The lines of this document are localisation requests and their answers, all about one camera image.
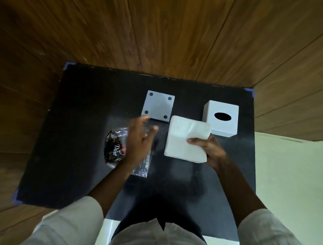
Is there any stack of white tissues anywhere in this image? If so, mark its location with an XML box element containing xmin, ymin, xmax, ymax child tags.
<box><xmin>164</xmin><ymin>115</ymin><xmax>212</xmax><ymax>164</ymax></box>

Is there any white tissue box cover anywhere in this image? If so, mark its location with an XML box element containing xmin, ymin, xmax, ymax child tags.
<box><xmin>202</xmin><ymin>100</ymin><xmax>239</xmax><ymax>138</ymax></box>

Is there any white shirt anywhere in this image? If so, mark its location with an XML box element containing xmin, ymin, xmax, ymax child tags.
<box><xmin>21</xmin><ymin>196</ymin><xmax>304</xmax><ymax>245</ymax></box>

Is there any black printed plastic wrapper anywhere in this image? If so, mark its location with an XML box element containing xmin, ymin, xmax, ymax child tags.
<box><xmin>104</xmin><ymin>127</ymin><xmax>154</xmax><ymax>178</ymax></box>

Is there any black table mat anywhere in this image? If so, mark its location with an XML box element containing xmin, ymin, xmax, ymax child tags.
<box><xmin>14</xmin><ymin>62</ymin><xmax>256</xmax><ymax>243</ymax></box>

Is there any white square base plate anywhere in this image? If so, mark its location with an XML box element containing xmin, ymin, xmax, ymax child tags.
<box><xmin>141</xmin><ymin>90</ymin><xmax>175</xmax><ymax>123</ymax></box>

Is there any person's left forearm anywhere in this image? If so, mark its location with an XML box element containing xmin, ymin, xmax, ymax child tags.
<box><xmin>87</xmin><ymin>161</ymin><xmax>142</xmax><ymax>218</ymax></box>

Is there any person's left hand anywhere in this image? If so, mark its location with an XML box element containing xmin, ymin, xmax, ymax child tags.
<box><xmin>125</xmin><ymin>115</ymin><xmax>159</xmax><ymax>170</ymax></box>

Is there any person's right hand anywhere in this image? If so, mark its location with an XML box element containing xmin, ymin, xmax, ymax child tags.
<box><xmin>187</xmin><ymin>135</ymin><xmax>227</xmax><ymax>172</ymax></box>

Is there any person's right forearm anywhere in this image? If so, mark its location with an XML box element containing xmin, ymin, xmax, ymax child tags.
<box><xmin>214</xmin><ymin>159</ymin><xmax>267</xmax><ymax>225</ymax></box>

